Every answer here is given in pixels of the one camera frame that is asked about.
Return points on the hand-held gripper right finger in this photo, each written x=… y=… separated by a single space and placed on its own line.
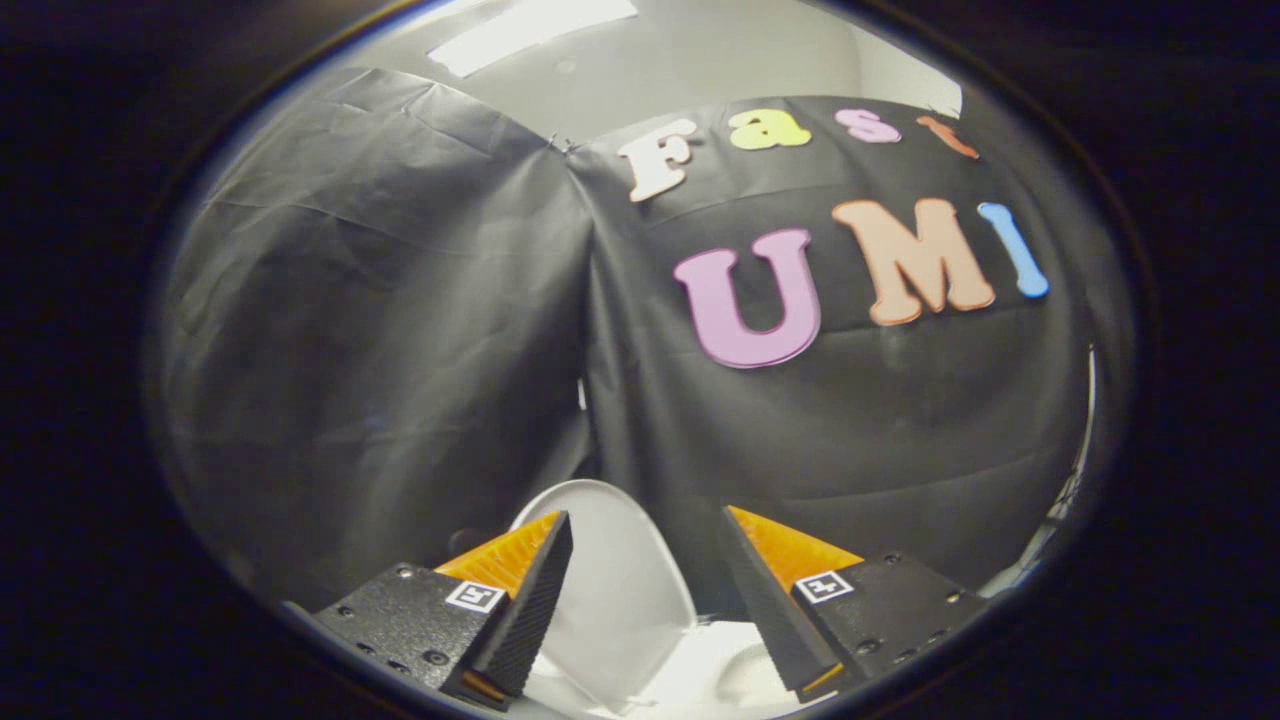
x=765 y=610

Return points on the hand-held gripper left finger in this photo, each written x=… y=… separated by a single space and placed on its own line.
x=535 y=610

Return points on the black backdrop cloth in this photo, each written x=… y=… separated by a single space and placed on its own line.
x=850 y=450

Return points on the plain black cloth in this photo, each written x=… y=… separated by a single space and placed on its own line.
x=380 y=350

